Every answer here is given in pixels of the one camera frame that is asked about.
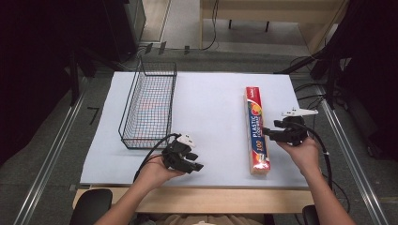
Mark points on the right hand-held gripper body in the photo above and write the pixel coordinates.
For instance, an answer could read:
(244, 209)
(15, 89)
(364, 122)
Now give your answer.
(294, 131)

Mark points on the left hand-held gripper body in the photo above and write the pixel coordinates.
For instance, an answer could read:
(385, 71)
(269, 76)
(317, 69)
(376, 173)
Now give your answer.
(175, 153)

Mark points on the red plastic wrap box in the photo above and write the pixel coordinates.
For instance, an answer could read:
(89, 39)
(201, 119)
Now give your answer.
(257, 131)

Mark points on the person's right hand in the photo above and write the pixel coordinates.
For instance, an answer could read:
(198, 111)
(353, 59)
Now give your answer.
(302, 154)

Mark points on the person's left hand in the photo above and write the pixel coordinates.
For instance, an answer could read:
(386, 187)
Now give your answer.
(155, 172)

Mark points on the black metal stand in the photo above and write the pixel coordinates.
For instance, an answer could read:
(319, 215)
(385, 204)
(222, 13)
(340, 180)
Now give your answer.
(75, 78)
(328, 65)

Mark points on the black chair armrest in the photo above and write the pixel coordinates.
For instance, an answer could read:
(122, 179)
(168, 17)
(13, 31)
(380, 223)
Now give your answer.
(90, 206)
(310, 215)

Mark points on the black curtain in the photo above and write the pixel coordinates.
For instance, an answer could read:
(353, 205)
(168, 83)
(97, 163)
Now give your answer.
(34, 68)
(372, 72)

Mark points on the light wooden bench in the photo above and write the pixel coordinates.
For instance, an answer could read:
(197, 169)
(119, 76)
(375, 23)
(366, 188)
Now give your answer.
(269, 12)

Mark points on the black cabinet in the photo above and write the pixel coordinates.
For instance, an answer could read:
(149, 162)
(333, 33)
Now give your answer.
(125, 28)

